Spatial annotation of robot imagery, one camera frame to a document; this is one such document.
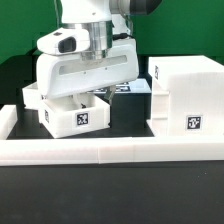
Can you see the white drawer cabinet box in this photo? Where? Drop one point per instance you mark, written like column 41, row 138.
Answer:
column 187, row 96

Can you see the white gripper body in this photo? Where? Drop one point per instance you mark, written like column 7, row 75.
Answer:
column 60, row 76

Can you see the white U-shaped frame border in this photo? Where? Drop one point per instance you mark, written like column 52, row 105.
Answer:
column 102, row 151

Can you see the white drawer tagged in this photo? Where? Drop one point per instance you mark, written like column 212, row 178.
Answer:
column 31, row 96
column 72, row 115

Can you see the white drawer front tagged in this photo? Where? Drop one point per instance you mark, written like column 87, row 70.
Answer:
column 72, row 115

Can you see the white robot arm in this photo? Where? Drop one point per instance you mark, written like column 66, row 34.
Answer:
column 94, row 47

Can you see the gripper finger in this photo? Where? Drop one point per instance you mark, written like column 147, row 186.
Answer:
column 110, row 91

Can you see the white marker tag sheet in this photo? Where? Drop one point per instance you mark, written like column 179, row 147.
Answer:
column 138, row 86

